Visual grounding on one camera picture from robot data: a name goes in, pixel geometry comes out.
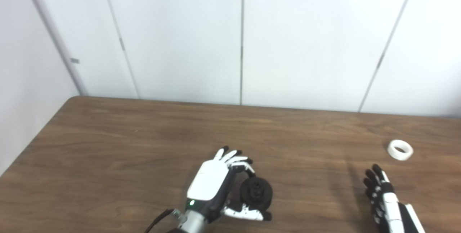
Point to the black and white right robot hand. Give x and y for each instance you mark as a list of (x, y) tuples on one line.
[(390, 207)]

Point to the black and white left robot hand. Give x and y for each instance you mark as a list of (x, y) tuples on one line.
[(209, 182)]

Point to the round black part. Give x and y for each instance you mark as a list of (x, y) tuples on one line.
[(257, 193)]

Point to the small gray tag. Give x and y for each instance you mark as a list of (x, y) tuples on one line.
[(75, 60)]

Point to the gray wall corner post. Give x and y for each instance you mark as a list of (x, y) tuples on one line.
[(54, 35)]

